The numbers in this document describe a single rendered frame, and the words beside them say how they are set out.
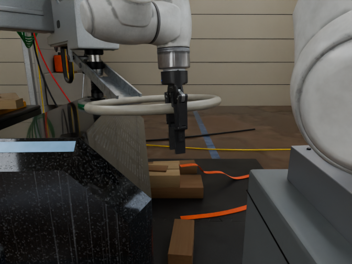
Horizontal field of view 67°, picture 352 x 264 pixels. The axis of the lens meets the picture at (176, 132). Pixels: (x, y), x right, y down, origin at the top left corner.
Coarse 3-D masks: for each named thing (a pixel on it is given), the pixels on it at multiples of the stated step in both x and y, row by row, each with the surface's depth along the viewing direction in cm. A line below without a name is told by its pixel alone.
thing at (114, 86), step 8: (80, 56) 158; (88, 56) 161; (80, 64) 145; (104, 64) 147; (88, 72) 138; (104, 72) 149; (112, 72) 139; (96, 80) 128; (104, 80) 137; (112, 80) 139; (120, 80) 132; (104, 88) 121; (112, 88) 129; (120, 88) 131; (128, 88) 125; (112, 96) 114; (120, 96) 121; (128, 96) 123; (128, 104) 116
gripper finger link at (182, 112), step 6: (180, 96) 69; (186, 96) 69; (180, 102) 70; (186, 102) 70; (180, 108) 70; (186, 108) 71; (180, 114) 71; (186, 114) 71; (180, 120) 71; (186, 120) 72; (180, 126) 71; (186, 126) 72
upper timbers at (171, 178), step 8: (168, 168) 212; (176, 168) 212; (152, 176) 199; (160, 176) 199; (168, 176) 199; (176, 176) 200; (152, 184) 201; (160, 184) 201; (168, 184) 201; (176, 184) 201
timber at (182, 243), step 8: (176, 224) 152; (184, 224) 152; (192, 224) 152; (176, 232) 145; (184, 232) 145; (192, 232) 145; (176, 240) 139; (184, 240) 139; (192, 240) 139; (176, 248) 133; (184, 248) 133; (192, 248) 133; (168, 256) 129; (176, 256) 129; (184, 256) 128; (192, 256) 135
